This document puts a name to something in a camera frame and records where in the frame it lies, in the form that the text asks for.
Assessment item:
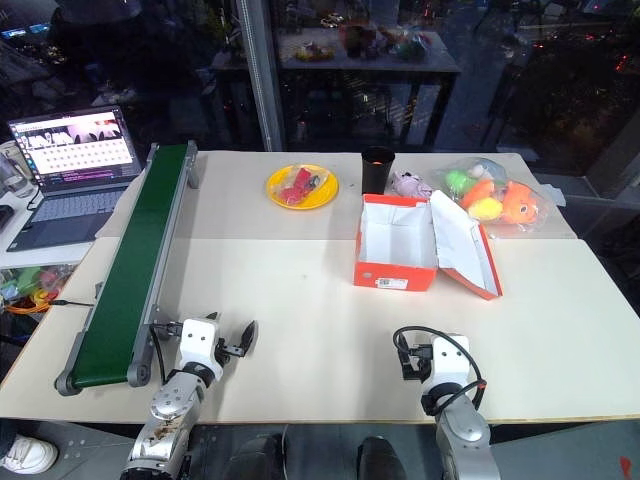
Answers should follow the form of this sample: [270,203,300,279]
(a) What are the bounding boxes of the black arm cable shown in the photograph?
[148,321,184,387]
[392,325,487,407]

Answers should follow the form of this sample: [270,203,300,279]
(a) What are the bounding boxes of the pink plush toy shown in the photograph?
[389,170,434,201]

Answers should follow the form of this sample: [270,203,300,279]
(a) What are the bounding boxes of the yellow round plate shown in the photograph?
[265,163,340,212]

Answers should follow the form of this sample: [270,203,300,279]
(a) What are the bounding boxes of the open grey laptop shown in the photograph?
[5,105,147,253]

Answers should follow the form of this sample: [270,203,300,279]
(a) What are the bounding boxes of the dark rounded shape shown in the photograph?
[356,435,407,480]
[227,431,287,480]

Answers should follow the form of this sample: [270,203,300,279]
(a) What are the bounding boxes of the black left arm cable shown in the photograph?
[148,321,184,387]

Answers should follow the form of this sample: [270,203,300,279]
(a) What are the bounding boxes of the black cup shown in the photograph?
[360,145,398,197]

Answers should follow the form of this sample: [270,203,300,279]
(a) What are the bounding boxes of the yellow plush toy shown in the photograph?
[467,197,504,221]

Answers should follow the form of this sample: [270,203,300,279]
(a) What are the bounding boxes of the orange shoe box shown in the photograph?
[352,189,505,302]

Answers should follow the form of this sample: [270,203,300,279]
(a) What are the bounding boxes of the red items in clear bag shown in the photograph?
[276,166,332,207]

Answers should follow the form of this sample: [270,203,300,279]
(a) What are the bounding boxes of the clear plastic container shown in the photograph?
[0,140,40,200]

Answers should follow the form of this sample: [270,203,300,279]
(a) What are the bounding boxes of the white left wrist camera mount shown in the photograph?
[175,317,224,382]

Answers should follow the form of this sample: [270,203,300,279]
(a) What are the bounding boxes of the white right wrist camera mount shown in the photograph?
[428,333,472,390]

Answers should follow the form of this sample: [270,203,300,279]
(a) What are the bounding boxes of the colourful toys pile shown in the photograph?
[0,265,77,302]

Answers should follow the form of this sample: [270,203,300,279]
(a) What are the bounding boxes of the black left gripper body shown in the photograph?
[214,335,248,360]

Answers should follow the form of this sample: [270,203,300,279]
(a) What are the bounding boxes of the orange cable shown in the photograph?
[0,293,67,317]

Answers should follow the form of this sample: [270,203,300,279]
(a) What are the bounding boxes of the green plush toy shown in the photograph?
[444,169,474,195]

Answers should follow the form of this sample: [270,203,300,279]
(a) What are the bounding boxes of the grey window frame post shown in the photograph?
[235,0,287,152]

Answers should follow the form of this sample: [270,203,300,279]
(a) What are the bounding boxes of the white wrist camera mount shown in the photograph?
[428,333,472,390]
[175,317,224,382]

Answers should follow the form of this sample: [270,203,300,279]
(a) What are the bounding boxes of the orange fish plush toy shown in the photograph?
[501,180,548,226]

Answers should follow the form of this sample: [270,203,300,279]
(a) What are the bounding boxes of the green conveyor belt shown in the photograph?
[54,140,202,398]

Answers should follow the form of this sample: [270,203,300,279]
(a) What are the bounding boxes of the clear bag of plush toys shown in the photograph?
[431,156,554,237]

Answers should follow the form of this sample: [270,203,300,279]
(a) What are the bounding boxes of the white sneaker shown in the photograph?
[0,432,60,476]

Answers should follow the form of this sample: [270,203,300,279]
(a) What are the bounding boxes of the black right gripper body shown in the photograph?
[397,342,434,384]

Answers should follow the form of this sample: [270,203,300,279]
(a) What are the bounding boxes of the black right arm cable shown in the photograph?
[392,325,487,407]

